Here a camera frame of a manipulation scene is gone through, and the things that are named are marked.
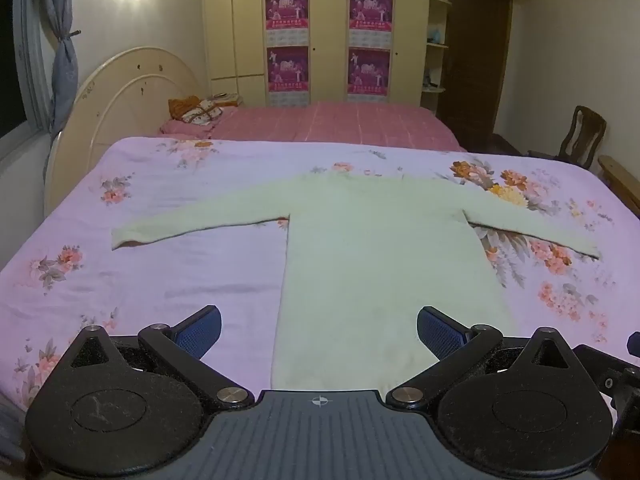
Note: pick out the floral lilac bed sheet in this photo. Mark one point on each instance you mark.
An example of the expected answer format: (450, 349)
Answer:
(175, 280)

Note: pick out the blue shelf item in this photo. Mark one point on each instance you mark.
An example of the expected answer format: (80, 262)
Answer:
(435, 35)

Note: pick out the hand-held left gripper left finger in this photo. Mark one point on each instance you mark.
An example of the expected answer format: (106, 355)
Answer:
(199, 334)

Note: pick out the pink pillow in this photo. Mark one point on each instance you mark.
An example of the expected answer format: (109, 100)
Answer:
(185, 129)

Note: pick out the cream wardrobe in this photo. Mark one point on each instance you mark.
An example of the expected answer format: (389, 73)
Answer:
(327, 35)

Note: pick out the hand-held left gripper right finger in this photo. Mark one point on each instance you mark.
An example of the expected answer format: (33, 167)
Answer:
(440, 334)

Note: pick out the cream corner shelf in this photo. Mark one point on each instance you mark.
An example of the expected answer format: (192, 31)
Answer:
(436, 55)

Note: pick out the dark shelf item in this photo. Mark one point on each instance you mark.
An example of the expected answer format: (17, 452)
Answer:
(431, 80)

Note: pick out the dark wooden door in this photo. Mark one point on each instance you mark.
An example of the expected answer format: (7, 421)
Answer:
(475, 60)

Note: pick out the blue-grey curtain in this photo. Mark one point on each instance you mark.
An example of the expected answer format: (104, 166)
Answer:
(64, 60)

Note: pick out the dark wooden chair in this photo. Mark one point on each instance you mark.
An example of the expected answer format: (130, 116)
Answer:
(582, 132)

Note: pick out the orange cloth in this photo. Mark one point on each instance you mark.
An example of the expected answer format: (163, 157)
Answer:
(181, 106)

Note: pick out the pink checked bedspread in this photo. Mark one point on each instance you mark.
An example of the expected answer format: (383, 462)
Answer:
(350, 125)

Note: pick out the pale green knit sweater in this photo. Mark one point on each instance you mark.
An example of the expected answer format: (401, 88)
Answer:
(370, 260)

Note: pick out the cream round headboard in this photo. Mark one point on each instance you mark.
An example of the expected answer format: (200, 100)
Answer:
(125, 90)

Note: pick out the light wooden furniture piece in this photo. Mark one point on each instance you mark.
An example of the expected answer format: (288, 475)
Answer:
(620, 175)

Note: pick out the patterned cream pillow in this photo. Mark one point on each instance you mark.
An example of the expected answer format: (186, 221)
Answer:
(202, 112)

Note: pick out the window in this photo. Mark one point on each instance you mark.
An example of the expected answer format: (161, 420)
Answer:
(15, 70)

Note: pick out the purple wall poster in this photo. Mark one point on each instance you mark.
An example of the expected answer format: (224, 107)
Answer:
(371, 7)
(287, 7)
(288, 70)
(369, 72)

